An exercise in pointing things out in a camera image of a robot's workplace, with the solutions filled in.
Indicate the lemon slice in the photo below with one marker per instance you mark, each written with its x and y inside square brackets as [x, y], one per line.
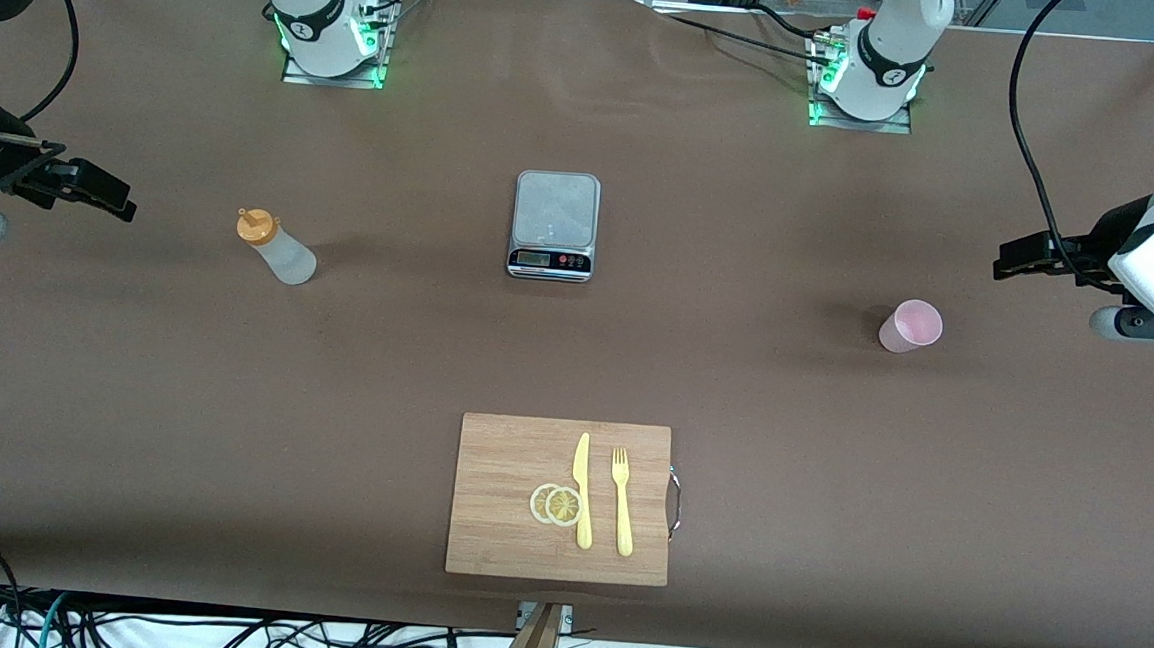
[536, 503]
[564, 507]

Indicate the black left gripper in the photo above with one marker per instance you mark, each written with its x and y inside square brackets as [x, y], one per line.
[1103, 239]

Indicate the silver digital kitchen scale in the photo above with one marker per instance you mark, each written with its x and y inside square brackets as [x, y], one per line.
[555, 212]

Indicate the bamboo cutting board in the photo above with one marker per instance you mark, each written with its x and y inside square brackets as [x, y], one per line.
[506, 500]

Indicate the yellow plastic fork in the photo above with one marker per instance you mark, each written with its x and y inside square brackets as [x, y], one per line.
[623, 507]

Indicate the pink plastic cup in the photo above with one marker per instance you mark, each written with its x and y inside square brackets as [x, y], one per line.
[912, 327]

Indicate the metal beam bracket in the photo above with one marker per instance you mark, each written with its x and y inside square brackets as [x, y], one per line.
[567, 616]

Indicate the yellow plastic knife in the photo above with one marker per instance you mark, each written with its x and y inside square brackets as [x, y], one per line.
[583, 495]

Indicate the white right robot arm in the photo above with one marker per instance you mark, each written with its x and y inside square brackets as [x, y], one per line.
[306, 7]

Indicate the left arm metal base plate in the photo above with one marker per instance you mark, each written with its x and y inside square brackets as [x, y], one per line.
[895, 125]

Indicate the translucent orange-capped sauce bottle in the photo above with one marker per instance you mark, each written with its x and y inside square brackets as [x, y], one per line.
[281, 251]

